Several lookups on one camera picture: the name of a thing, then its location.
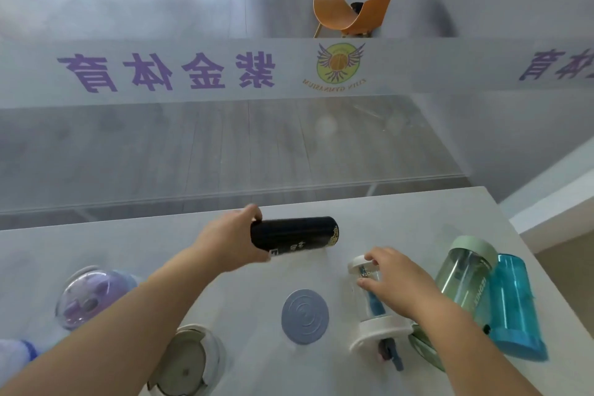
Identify person's left hand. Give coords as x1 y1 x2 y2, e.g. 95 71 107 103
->
194 203 272 273

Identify person's right hand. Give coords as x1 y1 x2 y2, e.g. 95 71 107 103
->
357 247 439 321

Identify clear bottle white caps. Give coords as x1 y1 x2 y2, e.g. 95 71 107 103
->
348 254 415 372

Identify green translucent bottle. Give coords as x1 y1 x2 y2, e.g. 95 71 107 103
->
408 235 498 372

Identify tall black thermos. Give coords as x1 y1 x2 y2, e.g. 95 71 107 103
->
250 216 340 257

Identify clear glass grey lid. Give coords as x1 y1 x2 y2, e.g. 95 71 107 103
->
281 288 330 346

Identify teal plastic bottle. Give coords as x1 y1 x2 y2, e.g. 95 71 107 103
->
487 252 548 362

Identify clear bottle white lid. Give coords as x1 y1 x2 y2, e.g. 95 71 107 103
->
147 324 228 396

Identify lilac printed bottle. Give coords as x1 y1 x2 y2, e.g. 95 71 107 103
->
55 264 142 332

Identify white bottle blue rim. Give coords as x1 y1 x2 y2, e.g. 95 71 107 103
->
0 338 40 364

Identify person's left forearm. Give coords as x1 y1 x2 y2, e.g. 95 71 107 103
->
0 242 223 396

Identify person's right forearm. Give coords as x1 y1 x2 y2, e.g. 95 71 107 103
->
410 298 541 396

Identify white table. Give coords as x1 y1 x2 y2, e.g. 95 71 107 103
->
0 186 594 396

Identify frosted window band purple print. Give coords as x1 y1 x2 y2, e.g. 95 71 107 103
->
0 37 594 110

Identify orange shell chair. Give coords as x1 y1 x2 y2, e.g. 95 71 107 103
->
312 0 398 38

